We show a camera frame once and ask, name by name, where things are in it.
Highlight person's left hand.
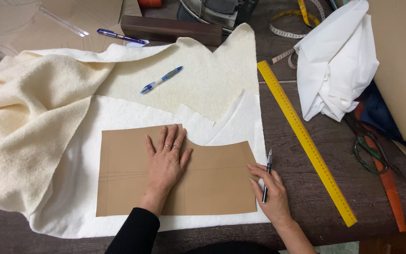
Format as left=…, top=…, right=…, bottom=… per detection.
left=145, top=123, right=193, bottom=191

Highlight person's right hand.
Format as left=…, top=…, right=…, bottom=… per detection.
left=247, top=163, right=293, bottom=226

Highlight black pen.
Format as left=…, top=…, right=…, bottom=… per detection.
left=262, top=148, right=273, bottom=204

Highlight brown paper pattern piece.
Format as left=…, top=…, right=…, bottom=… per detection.
left=96, top=123, right=260, bottom=217

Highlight long yellow ruler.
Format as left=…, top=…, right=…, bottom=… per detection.
left=257, top=60, right=358, bottom=228

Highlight person's black top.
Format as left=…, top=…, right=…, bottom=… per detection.
left=185, top=241, right=282, bottom=254

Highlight blue and grey pen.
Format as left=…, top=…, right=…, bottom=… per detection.
left=140, top=66, right=184, bottom=95

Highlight white batting fabric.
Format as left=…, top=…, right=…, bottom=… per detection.
left=30, top=90, right=271, bottom=239

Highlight orange strip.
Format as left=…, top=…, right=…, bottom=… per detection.
left=353, top=102, right=406, bottom=233

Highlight small white paper scrap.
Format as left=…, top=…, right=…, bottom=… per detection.
left=126, top=39, right=150, bottom=48

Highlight dark blue fabric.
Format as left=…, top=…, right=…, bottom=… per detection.
left=359, top=80, right=406, bottom=158

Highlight dark brown wooden block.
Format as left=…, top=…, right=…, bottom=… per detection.
left=120, top=15, right=224, bottom=47

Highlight dark blue pen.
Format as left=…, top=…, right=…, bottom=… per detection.
left=97, top=28, right=147, bottom=45

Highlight crumpled white cloth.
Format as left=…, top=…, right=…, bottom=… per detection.
left=293, top=0, right=380, bottom=123

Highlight cream fleece fabric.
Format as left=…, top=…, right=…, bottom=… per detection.
left=0, top=23, right=260, bottom=218

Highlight orange thread spool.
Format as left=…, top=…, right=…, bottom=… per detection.
left=137, top=0, right=163, bottom=8

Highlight grey iron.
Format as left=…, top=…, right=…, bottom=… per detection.
left=176, top=0, right=260, bottom=36

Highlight clear plastic ruler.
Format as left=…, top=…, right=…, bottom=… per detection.
left=39, top=5, right=90, bottom=37

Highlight brown cardboard roll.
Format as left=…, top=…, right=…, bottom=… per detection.
left=367, top=0, right=406, bottom=142

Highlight yellow and white measuring tape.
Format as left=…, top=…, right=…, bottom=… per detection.
left=269, top=0, right=326, bottom=70

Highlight brown cardboard pattern sheets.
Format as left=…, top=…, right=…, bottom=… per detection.
left=0, top=0, right=143, bottom=65

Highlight green handled scissors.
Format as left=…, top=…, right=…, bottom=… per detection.
left=343, top=112, right=406, bottom=181

